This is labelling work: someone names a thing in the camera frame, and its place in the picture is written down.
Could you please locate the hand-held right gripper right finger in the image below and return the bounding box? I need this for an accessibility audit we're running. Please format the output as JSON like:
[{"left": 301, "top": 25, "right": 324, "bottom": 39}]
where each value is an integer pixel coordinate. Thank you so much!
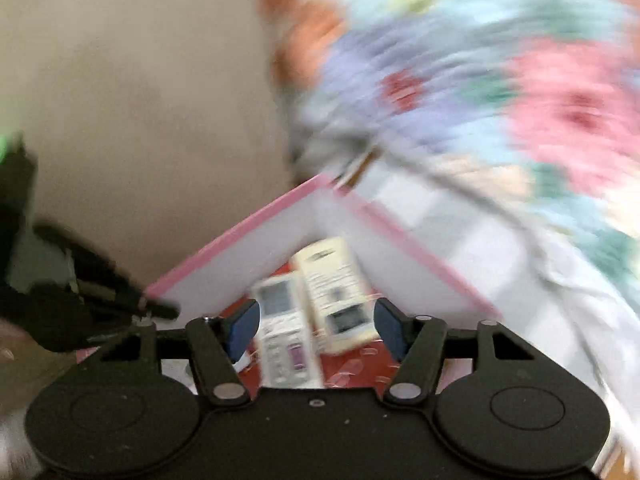
[{"left": 373, "top": 297, "right": 551, "bottom": 407}]

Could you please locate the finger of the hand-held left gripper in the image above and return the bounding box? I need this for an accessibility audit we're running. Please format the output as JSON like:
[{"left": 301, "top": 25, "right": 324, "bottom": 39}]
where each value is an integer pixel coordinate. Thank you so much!
[{"left": 32, "top": 222, "right": 182, "bottom": 322}]

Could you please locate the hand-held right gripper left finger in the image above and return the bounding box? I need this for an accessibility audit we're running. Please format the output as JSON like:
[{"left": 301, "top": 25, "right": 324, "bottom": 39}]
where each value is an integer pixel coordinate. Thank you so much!
[{"left": 91, "top": 298, "right": 262, "bottom": 407}]

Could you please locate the white remote with grey screen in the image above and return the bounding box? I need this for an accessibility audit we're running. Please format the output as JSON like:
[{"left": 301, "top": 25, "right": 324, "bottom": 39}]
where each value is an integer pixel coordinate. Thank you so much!
[{"left": 250, "top": 274, "right": 323, "bottom": 389}]

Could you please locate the cream remote control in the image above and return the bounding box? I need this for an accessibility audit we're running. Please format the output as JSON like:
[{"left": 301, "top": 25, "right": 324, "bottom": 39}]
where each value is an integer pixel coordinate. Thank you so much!
[{"left": 291, "top": 236, "right": 382, "bottom": 357}]

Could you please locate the pink cardboard box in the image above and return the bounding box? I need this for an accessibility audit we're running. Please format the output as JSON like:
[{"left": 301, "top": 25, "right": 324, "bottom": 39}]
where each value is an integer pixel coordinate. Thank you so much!
[{"left": 75, "top": 172, "right": 503, "bottom": 392}]

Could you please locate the red printed cloth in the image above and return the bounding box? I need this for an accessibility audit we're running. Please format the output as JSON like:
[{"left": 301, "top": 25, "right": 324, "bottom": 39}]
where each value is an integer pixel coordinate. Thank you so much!
[{"left": 220, "top": 297, "right": 401, "bottom": 391}]

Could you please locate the grey striped floor rug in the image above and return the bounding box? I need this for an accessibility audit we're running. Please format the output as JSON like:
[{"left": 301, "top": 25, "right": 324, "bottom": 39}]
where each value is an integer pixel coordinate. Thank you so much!
[{"left": 345, "top": 157, "right": 616, "bottom": 401}]

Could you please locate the brown cardboard panel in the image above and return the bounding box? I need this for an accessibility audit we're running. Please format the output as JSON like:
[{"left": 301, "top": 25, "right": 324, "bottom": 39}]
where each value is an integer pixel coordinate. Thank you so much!
[{"left": 0, "top": 0, "right": 321, "bottom": 311}]

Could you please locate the floral quilted bedspread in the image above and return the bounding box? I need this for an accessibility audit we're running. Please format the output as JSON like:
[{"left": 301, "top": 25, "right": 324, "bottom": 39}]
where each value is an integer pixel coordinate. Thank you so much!
[{"left": 257, "top": 0, "right": 640, "bottom": 281}]

